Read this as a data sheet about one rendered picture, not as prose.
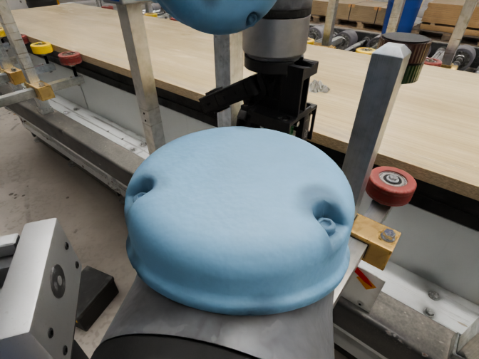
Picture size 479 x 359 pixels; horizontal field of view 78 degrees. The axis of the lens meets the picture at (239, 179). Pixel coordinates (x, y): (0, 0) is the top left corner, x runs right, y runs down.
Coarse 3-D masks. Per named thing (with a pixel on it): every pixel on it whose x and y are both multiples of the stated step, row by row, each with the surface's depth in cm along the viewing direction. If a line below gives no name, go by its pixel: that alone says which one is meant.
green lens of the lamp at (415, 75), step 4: (420, 64) 37; (408, 68) 36; (412, 68) 36; (416, 68) 37; (420, 68) 37; (408, 72) 37; (412, 72) 37; (416, 72) 37; (420, 72) 38; (404, 76) 37; (408, 76) 37; (412, 76) 37; (416, 76) 37; (404, 80) 37; (408, 80) 37; (412, 80) 38; (416, 80) 38
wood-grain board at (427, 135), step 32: (32, 32) 150; (64, 32) 150; (96, 32) 150; (160, 32) 150; (192, 32) 150; (96, 64) 116; (128, 64) 109; (160, 64) 109; (192, 64) 109; (320, 64) 109; (352, 64) 109; (192, 96) 89; (320, 96) 85; (352, 96) 85; (416, 96) 85; (448, 96) 85; (320, 128) 70; (416, 128) 70; (448, 128) 70; (384, 160) 61; (416, 160) 59; (448, 160) 59
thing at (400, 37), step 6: (384, 36) 37; (390, 36) 37; (396, 36) 37; (402, 36) 37; (408, 36) 37; (414, 36) 37; (420, 36) 37; (402, 42) 35; (408, 42) 35; (414, 42) 35; (420, 42) 35; (426, 42) 35; (402, 84) 38
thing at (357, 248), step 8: (376, 208) 54; (384, 208) 54; (368, 216) 52; (376, 216) 52; (384, 216) 53; (352, 240) 48; (352, 248) 47; (360, 248) 47; (352, 256) 46; (360, 256) 46; (352, 264) 44; (352, 272) 44; (344, 280) 42; (336, 288) 41; (344, 288) 44; (336, 296) 40
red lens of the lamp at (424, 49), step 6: (378, 42) 38; (384, 42) 36; (396, 42) 35; (414, 48) 35; (420, 48) 35; (426, 48) 35; (414, 54) 35; (420, 54) 36; (426, 54) 36; (414, 60) 36; (420, 60) 36
